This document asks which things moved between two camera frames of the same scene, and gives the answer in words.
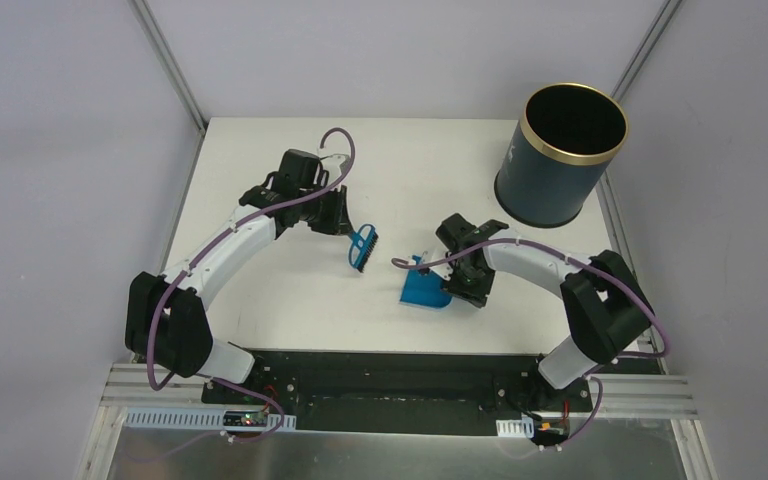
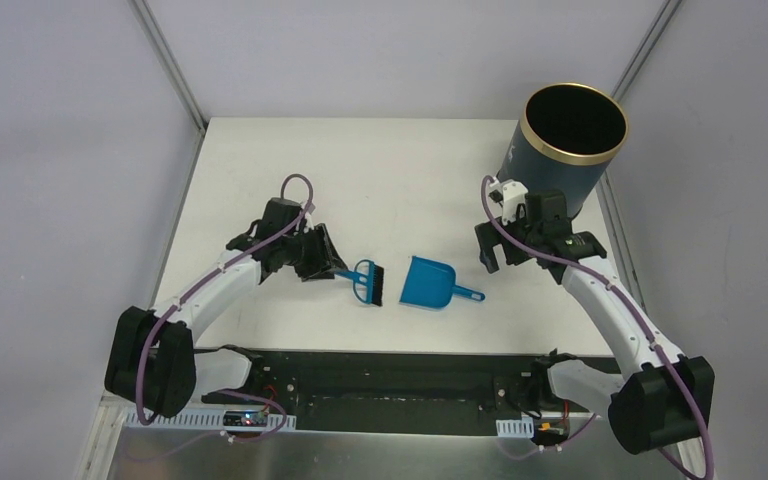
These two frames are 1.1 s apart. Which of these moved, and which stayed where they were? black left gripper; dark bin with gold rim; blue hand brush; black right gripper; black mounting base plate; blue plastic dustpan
Moved: blue hand brush; black left gripper; black right gripper
Stayed: blue plastic dustpan; dark bin with gold rim; black mounting base plate
